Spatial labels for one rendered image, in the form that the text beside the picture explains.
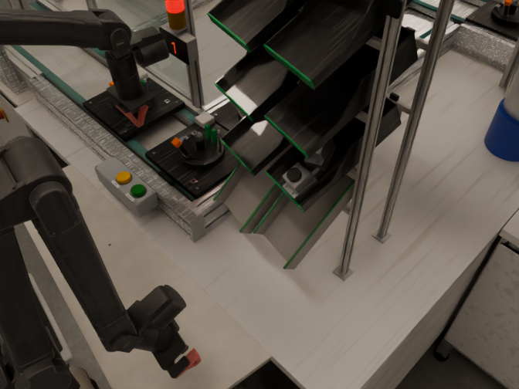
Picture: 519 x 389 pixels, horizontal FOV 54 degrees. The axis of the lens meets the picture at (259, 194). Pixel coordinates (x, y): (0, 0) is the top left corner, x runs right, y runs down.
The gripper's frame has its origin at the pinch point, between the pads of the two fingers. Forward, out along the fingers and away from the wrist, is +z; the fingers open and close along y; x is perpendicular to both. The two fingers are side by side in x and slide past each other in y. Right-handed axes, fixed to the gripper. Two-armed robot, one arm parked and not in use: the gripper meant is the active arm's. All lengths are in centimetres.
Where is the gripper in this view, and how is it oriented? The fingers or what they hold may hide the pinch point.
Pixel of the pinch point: (139, 123)
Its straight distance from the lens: 123.6
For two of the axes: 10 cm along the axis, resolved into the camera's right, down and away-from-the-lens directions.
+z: 0.4, 6.4, 7.7
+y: -6.9, -5.4, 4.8
